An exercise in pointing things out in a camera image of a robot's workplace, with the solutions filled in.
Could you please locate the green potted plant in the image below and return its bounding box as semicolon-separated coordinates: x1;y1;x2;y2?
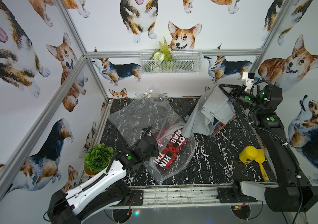
84;143;114;176

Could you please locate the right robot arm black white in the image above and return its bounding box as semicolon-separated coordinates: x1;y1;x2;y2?
219;82;318;212

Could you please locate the yellow dustpan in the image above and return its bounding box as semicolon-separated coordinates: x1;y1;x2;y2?
239;146;270;182

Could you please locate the clear plastic vacuum bag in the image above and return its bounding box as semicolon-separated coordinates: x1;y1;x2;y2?
108;90;196;184

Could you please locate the black button shirt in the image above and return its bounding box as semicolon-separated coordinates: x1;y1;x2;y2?
186;107;197;121

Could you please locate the red plaid shirt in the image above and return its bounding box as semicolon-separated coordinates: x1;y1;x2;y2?
214;114;236;135

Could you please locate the artificial fern with white flower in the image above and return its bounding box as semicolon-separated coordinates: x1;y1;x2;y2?
151;38;173;72

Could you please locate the aluminium frame rail front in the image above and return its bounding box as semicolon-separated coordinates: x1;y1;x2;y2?
63;184;295;211

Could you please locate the grey button shirt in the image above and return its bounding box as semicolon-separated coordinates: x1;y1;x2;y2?
182;85;236;138

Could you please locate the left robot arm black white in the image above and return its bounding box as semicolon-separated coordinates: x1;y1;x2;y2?
43;126;158;224

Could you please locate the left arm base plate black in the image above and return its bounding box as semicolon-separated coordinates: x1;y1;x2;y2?
110;190;144;207

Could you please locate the red black checked lettered shirt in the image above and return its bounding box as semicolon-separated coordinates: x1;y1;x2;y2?
153;128;188;170

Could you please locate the white wire wall basket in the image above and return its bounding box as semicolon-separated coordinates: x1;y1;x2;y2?
140;49;203;74

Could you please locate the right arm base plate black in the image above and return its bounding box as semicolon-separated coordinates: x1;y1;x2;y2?
216;188;258;203

